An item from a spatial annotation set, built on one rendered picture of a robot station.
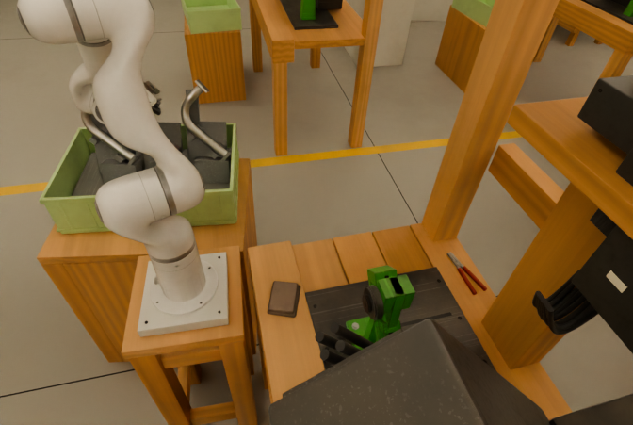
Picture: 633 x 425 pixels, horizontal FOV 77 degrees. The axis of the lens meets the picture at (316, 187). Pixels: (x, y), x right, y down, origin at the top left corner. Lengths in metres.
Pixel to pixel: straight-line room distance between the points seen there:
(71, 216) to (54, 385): 0.95
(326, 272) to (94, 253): 0.79
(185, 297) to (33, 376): 1.27
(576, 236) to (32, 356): 2.24
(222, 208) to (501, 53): 0.98
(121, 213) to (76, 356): 1.45
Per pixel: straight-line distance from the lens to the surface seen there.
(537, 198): 1.11
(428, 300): 1.23
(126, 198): 0.93
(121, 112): 0.90
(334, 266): 1.27
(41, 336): 2.45
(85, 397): 2.21
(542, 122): 0.78
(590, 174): 0.71
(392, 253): 1.33
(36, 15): 0.90
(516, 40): 1.03
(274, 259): 1.25
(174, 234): 1.04
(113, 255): 1.53
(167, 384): 1.43
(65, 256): 1.59
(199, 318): 1.19
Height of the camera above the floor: 1.90
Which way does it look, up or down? 42 degrees down
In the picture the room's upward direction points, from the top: 4 degrees clockwise
